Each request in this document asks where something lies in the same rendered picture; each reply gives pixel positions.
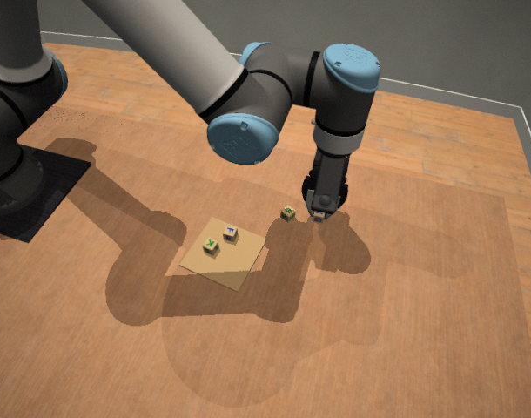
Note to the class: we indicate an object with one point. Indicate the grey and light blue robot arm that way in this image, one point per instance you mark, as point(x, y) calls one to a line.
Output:
point(245, 114)

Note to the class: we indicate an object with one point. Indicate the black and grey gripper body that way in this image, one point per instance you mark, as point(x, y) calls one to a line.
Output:
point(314, 172)

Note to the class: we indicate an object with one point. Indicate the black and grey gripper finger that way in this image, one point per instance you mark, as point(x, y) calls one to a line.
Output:
point(342, 200)
point(307, 193)

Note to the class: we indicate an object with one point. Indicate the tan flat mat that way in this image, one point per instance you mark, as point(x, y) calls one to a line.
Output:
point(232, 262)

